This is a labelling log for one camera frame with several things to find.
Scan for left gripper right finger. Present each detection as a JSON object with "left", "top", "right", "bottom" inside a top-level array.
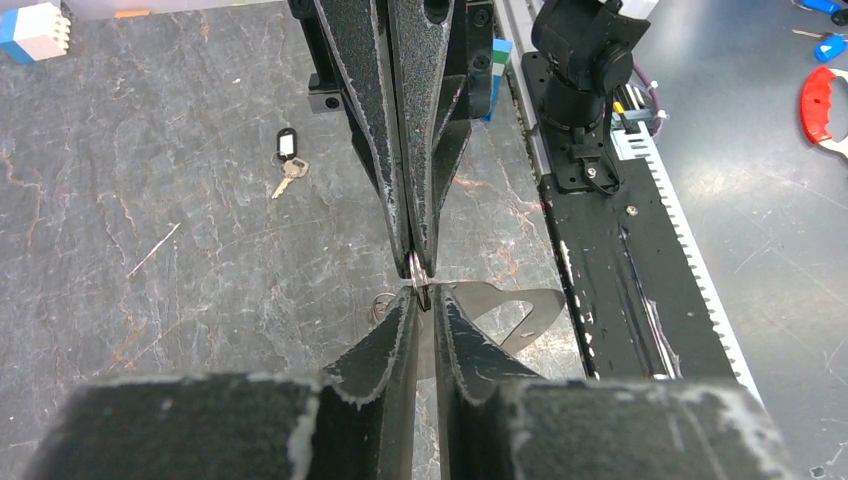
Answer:
[{"left": 433, "top": 286, "right": 795, "bottom": 479}]

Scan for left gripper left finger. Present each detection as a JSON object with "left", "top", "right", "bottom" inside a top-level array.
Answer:
[{"left": 25, "top": 287, "right": 419, "bottom": 479}]

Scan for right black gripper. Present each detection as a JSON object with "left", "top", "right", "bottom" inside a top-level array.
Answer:
[{"left": 288, "top": 1, "right": 494, "bottom": 279}]

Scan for metal key organizer plate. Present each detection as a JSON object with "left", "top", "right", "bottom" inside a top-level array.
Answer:
[{"left": 371, "top": 252, "right": 566, "bottom": 380}]

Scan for black key tag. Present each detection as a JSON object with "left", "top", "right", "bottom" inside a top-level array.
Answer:
[{"left": 271, "top": 127, "right": 309, "bottom": 200}]

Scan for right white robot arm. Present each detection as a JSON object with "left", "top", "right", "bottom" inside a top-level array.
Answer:
[{"left": 289, "top": 1, "right": 650, "bottom": 279}]

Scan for blue green brick stack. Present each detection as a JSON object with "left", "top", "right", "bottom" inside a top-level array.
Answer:
[{"left": 482, "top": 38, "right": 513, "bottom": 122}]

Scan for orange small block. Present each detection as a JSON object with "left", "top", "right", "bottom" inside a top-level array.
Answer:
[{"left": 114, "top": 9, "right": 151, "bottom": 19}]

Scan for blue white toy brick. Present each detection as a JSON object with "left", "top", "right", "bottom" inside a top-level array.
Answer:
[{"left": 1, "top": 2, "right": 71, "bottom": 64}]

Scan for spare blue key tags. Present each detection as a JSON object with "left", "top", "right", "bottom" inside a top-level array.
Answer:
[{"left": 791, "top": 0, "right": 847, "bottom": 64}]

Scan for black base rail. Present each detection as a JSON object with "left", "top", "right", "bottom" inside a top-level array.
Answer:
[{"left": 519, "top": 51, "right": 740, "bottom": 382}]

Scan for grey slotted cable duct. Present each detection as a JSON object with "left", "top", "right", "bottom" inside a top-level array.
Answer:
[{"left": 612, "top": 122, "right": 762, "bottom": 403}]

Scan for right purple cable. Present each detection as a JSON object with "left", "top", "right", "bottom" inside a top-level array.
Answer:
[{"left": 632, "top": 62, "right": 669, "bottom": 138}]

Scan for red handled key organizer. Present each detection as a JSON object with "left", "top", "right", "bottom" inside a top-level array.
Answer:
[{"left": 799, "top": 66, "right": 847, "bottom": 158}]

